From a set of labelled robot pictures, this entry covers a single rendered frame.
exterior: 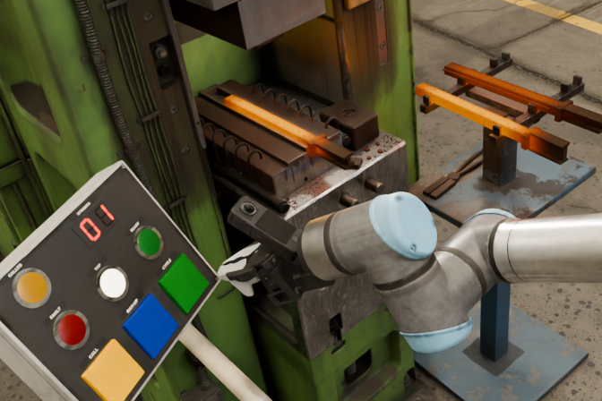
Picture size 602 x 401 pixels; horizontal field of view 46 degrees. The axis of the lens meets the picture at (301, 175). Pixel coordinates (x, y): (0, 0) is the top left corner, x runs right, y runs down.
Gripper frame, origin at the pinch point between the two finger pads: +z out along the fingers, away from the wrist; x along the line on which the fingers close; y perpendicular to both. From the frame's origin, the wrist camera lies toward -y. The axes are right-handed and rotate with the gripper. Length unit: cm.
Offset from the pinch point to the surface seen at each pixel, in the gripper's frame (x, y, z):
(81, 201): -4.2, -21.2, 11.1
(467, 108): 72, 20, -14
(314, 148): 44.8, 4.0, 6.7
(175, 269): 0.2, -2.2, 10.3
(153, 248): 0.0, -7.4, 10.7
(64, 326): -20.4, -10.0, 10.7
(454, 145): 197, 86, 65
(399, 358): 58, 78, 38
